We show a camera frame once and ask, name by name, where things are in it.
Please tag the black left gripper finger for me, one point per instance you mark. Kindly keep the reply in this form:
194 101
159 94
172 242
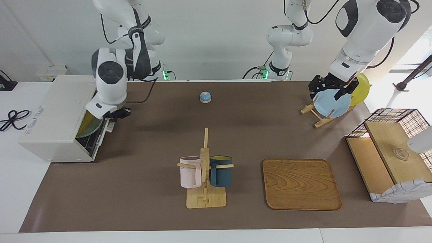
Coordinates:
339 94
314 95

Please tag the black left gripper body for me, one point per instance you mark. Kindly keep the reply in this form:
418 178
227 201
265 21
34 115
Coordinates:
331 83

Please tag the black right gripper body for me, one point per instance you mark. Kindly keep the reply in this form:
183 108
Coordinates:
119 114

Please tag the light green plate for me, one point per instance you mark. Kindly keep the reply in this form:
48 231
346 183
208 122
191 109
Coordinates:
91 130

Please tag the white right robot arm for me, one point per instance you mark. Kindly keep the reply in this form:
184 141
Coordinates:
111 77

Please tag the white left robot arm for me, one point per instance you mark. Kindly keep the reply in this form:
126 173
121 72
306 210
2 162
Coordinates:
364 33

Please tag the white toaster oven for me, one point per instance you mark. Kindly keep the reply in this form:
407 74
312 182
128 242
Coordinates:
57 114

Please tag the light blue plate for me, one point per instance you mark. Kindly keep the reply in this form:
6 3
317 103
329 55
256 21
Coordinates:
332 106

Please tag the yellow plate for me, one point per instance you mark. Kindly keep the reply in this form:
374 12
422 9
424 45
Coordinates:
361 92

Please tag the wooden plate rack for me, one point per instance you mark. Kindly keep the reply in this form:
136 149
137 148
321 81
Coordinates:
320 122

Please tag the light wooden stepped box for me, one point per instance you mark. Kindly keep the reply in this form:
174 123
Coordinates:
384 135

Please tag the black stand pole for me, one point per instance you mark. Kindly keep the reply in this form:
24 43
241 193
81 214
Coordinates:
411 75

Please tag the brown table mat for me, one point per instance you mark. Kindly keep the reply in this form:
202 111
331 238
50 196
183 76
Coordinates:
152 189

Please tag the small clear glass dish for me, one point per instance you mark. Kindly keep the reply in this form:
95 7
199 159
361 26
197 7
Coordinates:
401 153

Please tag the small blue bell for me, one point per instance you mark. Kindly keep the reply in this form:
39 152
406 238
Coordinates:
205 97

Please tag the brown wooden tray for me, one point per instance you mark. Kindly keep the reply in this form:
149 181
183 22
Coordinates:
303 185

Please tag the pink mug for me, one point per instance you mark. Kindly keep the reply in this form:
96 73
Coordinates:
189 173

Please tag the white rounded device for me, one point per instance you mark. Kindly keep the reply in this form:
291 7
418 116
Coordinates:
422 141

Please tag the checkered white cloth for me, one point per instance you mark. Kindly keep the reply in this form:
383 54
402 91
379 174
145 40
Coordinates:
401 192

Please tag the black desk clamp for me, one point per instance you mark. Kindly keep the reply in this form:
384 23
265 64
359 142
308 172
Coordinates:
6 84

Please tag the dark blue mug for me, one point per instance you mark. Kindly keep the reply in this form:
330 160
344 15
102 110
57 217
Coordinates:
222 175

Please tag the wooden mug rack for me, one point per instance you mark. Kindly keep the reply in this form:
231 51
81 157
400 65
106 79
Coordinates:
205 199

